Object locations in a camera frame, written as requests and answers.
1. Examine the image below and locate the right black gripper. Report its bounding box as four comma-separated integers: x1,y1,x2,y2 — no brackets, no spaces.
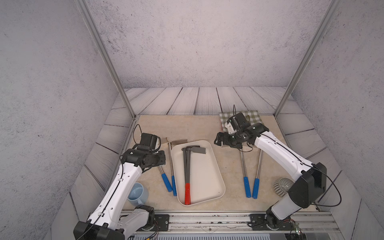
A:
212,131,243,150

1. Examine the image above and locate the white rectangular storage tray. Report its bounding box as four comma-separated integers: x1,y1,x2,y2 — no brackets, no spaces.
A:
171,140,226,207

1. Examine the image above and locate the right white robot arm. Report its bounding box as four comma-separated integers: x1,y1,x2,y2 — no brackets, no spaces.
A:
214,123,327,225

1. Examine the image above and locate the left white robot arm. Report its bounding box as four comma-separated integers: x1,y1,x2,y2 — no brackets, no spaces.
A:
74,149,166,240

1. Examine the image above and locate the green checkered cloth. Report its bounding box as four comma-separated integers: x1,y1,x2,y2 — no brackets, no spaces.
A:
219,111,263,134

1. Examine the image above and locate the light blue plastic cup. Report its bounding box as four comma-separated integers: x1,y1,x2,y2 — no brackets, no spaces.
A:
128,183,149,207

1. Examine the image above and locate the grey ribbed ceramic cup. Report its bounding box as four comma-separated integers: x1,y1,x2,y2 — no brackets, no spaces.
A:
274,178,294,198

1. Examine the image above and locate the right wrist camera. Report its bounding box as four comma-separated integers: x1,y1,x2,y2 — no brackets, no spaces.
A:
225,113,251,134

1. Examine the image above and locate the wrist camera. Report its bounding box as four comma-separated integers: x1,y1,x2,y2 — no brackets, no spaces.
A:
225,113,251,134
137,133,161,153

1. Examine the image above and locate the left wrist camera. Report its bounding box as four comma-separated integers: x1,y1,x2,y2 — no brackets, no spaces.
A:
137,133,161,153

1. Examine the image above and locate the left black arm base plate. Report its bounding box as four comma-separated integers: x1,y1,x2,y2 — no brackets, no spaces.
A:
138,214,170,232

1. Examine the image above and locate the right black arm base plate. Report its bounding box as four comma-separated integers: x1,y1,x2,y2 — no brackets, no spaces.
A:
247,214,296,231

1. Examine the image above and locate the aluminium front rail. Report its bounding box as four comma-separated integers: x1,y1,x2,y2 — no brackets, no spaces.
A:
129,210,344,240

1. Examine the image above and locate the left aluminium frame post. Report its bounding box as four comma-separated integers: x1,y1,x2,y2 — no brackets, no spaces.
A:
75,0,136,119

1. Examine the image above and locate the aluminium frame post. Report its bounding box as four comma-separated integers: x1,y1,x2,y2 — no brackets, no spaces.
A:
75,0,136,119
273,0,342,118

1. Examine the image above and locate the right aluminium frame post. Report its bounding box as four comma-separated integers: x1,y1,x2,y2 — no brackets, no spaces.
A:
273,0,342,118

